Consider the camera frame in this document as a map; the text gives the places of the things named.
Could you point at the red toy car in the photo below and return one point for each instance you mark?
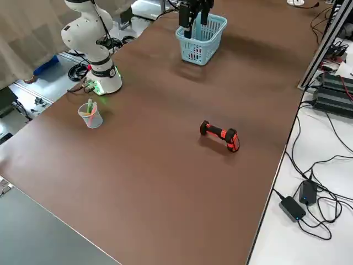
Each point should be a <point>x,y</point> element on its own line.
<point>195,52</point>

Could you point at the black orange barcode scanner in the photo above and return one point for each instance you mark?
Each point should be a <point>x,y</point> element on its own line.
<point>220,133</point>

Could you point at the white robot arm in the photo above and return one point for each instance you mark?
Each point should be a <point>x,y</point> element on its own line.
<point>82,33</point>

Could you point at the blue plastic basket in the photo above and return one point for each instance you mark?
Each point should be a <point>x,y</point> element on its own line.
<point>209,41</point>

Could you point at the green pen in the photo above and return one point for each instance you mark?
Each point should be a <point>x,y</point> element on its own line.
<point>90,107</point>

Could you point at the pink pen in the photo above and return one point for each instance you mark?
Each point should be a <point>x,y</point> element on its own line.
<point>93,114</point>

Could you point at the clear plastic cup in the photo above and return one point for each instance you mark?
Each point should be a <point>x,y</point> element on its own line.
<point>92,121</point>

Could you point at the black power supply box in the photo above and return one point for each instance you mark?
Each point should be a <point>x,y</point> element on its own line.
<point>333,106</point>
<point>336,82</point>

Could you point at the beige curtain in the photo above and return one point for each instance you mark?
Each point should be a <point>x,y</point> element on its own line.
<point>27,36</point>

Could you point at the black power adapter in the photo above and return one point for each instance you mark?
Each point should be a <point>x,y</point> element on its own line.
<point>308,191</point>

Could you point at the grey power adapter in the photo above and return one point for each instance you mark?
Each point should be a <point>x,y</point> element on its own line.
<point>292,208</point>

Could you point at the aluminium camera post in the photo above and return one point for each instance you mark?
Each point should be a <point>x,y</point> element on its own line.
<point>322,47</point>

